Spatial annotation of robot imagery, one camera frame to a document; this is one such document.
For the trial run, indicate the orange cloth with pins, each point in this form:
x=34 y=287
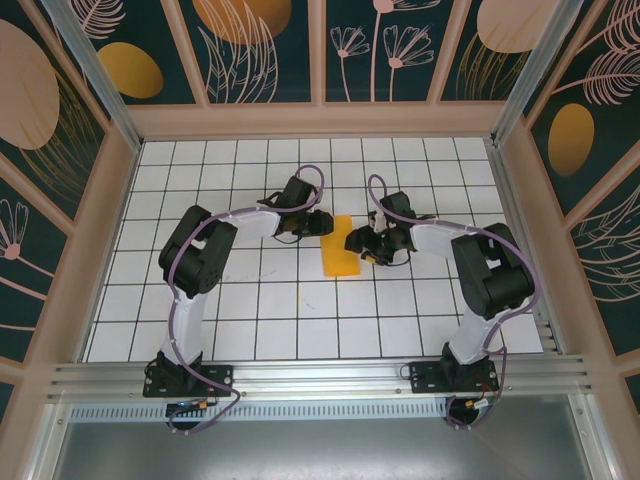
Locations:
x=340 y=262

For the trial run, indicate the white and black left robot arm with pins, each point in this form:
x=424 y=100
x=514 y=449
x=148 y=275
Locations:
x=250 y=222

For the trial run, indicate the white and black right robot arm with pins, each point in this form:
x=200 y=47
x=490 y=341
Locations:
x=440 y=237

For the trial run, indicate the grey metal sheet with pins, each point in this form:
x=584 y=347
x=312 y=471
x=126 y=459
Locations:
x=320 y=450

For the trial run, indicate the aluminium table side rail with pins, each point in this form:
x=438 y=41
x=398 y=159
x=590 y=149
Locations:
x=504 y=170

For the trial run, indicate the aluminium mounting rail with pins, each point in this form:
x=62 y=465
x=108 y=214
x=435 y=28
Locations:
x=320 y=375

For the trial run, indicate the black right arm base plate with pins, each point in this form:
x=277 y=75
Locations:
x=422 y=377

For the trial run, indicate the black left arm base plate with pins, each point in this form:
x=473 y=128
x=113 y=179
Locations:
x=222 y=377

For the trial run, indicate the aluminium frame post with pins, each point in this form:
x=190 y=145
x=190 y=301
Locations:
x=542 y=55
x=92 y=55

